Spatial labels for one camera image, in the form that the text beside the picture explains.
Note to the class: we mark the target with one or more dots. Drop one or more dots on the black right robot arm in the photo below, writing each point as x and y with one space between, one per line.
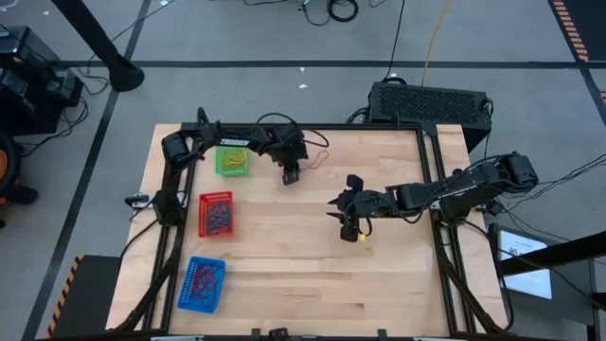
454 189

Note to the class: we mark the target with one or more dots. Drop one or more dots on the black metal beam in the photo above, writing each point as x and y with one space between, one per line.
558 251

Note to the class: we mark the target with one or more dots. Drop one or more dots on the black hazard-striped ramp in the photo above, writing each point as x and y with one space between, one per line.
90 293

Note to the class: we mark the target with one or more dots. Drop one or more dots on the blue plastic basket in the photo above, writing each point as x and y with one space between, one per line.
187 289

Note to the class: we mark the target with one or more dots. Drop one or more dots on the yellow rubber band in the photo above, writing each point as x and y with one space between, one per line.
235 164
228 160
239 156

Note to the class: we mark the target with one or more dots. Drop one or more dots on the black mat orange stripes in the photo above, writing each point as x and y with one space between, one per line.
592 23

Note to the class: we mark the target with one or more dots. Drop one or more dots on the red rubber band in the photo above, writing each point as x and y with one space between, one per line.
201 291
210 289
203 279
326 155

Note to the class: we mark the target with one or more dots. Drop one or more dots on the blue rubber band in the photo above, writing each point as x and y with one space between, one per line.
213 210
218 215
222 222

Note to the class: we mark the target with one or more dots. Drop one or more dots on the black computer case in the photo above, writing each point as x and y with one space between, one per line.
426 102

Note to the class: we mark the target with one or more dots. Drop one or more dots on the small black clamp device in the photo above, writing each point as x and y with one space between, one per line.
137 201

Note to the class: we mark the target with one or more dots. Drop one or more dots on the red plastic basket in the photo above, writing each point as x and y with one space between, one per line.
202 215

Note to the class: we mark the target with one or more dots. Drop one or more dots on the black pole stand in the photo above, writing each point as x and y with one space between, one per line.
124 76

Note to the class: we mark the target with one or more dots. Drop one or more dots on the black table-level camera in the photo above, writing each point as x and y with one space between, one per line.
279 334

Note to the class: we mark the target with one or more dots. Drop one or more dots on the green plastic basket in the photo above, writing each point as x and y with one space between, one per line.
220 170

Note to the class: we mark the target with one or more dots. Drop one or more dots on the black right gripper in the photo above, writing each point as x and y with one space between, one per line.
367 206

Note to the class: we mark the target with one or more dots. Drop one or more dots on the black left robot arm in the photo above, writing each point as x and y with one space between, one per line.
237 141

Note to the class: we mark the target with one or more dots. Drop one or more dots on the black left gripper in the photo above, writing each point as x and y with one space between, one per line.
289 144

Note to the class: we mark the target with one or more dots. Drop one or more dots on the black orange wheeled device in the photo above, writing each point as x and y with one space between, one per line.
9 166

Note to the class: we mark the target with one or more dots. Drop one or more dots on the black metal table frame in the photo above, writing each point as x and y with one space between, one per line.
331 127

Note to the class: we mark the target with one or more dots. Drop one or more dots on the white screen monitor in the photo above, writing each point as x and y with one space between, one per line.
525 265

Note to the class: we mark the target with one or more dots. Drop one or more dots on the black equipment rack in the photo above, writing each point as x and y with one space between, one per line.
28 95

